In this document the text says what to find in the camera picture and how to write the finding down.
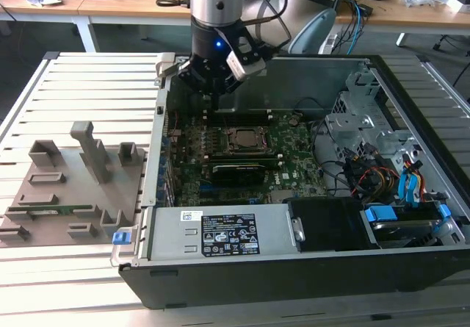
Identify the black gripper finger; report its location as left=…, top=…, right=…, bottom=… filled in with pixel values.
left=215, top=73, right=239, bottom=112
left=177, top=58, right=217, bottom=112

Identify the metal socket cover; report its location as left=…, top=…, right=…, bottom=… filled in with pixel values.
left=226, top=126, right=272, bottom=155

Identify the silver CPU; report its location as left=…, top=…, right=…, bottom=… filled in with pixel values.
left=233, top=129, right=261, bottom=150

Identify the CPU socket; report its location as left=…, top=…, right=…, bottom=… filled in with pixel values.
left=223, top=125, right=275, bottom=156

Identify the wooden desk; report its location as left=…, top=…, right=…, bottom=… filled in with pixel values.
left=0, top=0, right=470, bottom=54

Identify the black graphics card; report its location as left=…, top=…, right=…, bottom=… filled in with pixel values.
left=209, top=162, right=266, bottom=187

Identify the white power strip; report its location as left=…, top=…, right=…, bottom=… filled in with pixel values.
left=319, top=32, right=342, bottom=55

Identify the green motherboard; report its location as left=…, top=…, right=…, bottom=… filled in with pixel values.
left=161, top=110, right=333, bottom=209

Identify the silver drive cage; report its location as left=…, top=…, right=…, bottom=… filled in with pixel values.
left=325, top=68, right=423, bottom=159

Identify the silver power supply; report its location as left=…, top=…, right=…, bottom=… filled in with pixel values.
left=148, top=204, right=294, bottom=262

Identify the grey parts rack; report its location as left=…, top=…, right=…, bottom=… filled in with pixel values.
left=0, top=120, right=148, bottom=249

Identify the black plastic shroud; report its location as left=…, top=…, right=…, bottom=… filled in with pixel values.
left=286, top=197, right=372, bottom=254

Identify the green RAM stick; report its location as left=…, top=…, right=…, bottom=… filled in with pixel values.
left=6, top=204, right=93, bottom=217

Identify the black PC case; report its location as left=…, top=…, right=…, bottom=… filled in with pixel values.
left=109, top=52, right=470, bottom=312

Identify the hard disk in blue carrier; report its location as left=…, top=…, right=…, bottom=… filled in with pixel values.
left=361, top=202, right=456, bottom=250

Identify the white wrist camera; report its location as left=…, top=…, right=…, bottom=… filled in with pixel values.
left=225, top=49, right=268, bottom=82

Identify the black camera bracket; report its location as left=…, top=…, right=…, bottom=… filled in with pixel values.
left=229, top=29, right=266, bottom=63

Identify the blue hanging cable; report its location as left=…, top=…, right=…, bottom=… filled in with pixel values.
left=350, top=0, right=364, bottom=54

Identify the black wire bundle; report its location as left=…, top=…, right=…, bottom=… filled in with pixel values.
left=341, top=141, right=383, bottom=195

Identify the coloured wire bundle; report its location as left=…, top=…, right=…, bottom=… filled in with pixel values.
left=358, top=168, right=401, bottom=199

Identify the blue flat wire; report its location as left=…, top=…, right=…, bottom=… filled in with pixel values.
left=409, top=159, right=425, bottom=210
left=399, top=161, right=414, bottom=209

